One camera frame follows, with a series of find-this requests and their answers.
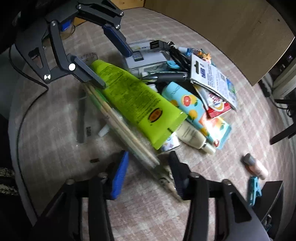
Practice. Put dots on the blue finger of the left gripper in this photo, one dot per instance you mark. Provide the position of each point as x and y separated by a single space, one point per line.
84 73
118 39

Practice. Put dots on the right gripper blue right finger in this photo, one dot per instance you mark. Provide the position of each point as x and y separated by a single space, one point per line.
180 172

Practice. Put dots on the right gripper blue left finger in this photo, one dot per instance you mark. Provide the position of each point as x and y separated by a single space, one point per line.
119 175

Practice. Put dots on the wooden chopsticks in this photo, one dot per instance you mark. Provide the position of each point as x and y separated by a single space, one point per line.
144 156

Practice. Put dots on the green lotion tube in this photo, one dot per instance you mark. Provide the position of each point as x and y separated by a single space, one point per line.
143 107

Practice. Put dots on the small pink cosmetic bottle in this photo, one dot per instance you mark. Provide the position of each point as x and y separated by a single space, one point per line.
256 167

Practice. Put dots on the cartoon dragon keychain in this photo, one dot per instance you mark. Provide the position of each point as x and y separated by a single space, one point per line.
204 56

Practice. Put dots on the grey small cream tube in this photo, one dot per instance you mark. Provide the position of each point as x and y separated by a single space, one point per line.
171 143

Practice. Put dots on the small cream lotion bottle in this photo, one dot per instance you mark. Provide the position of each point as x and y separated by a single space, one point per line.
194 138

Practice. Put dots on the black pen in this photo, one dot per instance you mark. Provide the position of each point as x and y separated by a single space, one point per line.
166 77

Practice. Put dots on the teal fruit print tube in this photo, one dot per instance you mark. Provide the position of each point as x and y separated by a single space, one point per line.
215 130

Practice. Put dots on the teal clothes peg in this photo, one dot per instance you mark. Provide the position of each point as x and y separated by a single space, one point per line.
253 191

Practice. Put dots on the red white sachet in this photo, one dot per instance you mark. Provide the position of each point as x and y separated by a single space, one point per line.
214 105

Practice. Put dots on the white printed blister card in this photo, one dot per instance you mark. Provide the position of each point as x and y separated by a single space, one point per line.
211 78

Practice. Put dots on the black storage tray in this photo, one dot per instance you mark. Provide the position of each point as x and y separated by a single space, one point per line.
268 207

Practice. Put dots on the large brown cardboard panel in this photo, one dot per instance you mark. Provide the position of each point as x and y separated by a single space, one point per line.
252 34

